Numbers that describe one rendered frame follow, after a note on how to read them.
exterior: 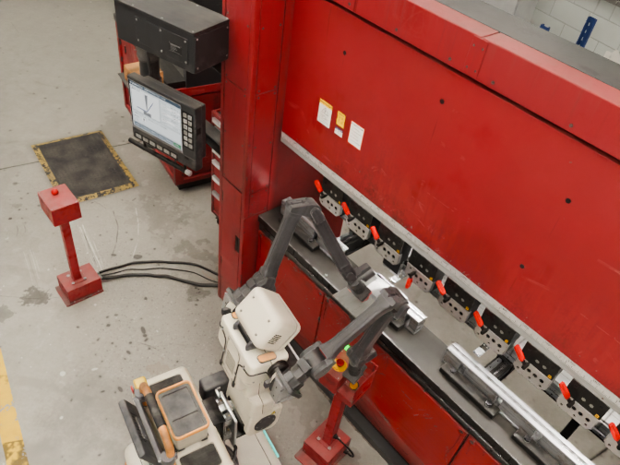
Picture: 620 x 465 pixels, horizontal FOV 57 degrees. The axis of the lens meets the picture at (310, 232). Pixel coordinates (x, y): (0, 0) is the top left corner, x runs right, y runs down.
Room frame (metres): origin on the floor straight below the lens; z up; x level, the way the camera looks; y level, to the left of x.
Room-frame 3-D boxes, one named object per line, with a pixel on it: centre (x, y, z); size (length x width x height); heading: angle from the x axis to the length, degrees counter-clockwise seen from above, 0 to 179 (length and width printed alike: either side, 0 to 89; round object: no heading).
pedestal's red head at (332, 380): (1.54, -0.28, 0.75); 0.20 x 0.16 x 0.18; 55
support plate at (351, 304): (1.82, -0.31, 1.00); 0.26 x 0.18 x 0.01; 136
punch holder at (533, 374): (1.39, -0.97, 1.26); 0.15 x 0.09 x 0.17; 46
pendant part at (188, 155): (2.40, 0.78, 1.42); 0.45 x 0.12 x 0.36; 62
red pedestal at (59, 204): (2.37, 1.45, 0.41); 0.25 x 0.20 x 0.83; 136
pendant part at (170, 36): (2.50, 0.79, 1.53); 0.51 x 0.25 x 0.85; 62
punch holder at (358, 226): (2.08, -0.25, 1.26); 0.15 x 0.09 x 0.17; 46
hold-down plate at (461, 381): (1.47, -0.81, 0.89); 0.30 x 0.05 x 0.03; 46
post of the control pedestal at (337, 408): (1.54, -0.28, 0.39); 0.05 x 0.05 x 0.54; 55
